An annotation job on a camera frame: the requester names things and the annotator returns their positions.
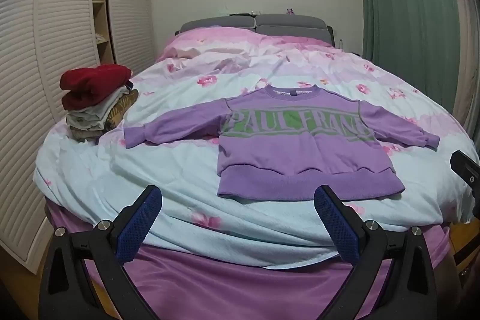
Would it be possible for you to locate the grey padded headboard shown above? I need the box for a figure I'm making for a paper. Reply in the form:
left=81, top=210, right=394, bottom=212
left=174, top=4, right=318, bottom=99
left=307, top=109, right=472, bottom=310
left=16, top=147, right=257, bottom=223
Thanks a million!
left=175, top=14, right=334, bottom=45

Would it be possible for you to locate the purple sweater with green print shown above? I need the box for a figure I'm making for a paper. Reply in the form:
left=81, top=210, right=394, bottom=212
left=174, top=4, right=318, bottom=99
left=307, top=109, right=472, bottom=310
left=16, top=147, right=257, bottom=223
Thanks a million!
left=123, top=84, right=441, bottom=200

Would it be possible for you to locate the green curtain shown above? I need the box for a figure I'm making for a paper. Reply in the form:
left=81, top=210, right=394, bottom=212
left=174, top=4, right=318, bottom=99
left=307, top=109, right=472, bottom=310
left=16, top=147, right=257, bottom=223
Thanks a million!
left=352, top=0, right=466, bottom=96

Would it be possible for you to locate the white louvered wardrobe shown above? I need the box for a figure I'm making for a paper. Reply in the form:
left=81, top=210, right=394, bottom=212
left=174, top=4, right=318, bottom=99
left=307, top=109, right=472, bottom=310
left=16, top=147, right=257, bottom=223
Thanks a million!
left=0, top=0, right=156, bottom=274

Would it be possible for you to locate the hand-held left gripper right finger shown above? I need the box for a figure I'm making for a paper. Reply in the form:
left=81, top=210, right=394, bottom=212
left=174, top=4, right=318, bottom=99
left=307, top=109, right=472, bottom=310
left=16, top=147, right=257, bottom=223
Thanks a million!
left=313, top=185, right=464, bottom=320

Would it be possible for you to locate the stack of folded clothes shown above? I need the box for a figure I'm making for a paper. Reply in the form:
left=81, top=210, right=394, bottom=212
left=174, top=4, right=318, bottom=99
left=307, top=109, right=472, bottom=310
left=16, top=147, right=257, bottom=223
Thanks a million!
left=65, top=80, right=139, bottom=145

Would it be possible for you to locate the pale sheer curtain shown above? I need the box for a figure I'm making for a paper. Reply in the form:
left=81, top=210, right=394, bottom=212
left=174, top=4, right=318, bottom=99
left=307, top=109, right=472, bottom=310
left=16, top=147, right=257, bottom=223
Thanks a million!
left=448, top=0, right=480, bottom=144

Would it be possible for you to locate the pink pillow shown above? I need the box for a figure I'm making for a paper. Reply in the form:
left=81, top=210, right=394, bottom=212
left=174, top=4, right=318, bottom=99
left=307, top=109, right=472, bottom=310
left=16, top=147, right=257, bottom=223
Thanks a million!
left=159, top=46, right=204, bottom=63

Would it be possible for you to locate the floral pink and white duvet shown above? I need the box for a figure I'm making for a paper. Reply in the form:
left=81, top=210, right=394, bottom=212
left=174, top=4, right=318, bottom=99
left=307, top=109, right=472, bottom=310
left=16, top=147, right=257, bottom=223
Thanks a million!
left=33, top=25, right=478, bottom=270

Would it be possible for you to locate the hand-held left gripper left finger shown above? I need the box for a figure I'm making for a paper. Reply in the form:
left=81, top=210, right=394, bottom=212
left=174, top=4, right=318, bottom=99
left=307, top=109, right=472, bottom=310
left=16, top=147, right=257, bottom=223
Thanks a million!
left=39, top=185, right=164, bottom=320

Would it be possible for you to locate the purple bed sheet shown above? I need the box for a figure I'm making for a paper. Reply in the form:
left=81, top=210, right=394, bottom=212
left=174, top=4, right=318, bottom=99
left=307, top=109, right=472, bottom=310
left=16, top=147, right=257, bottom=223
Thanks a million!
left=43, top=204, right=451, bottom=320

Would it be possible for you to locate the red folded garment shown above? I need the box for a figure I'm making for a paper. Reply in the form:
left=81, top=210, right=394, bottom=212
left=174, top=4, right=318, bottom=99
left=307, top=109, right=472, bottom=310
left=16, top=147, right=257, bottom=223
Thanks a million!
left=60, top=66, right=133, bottom=111

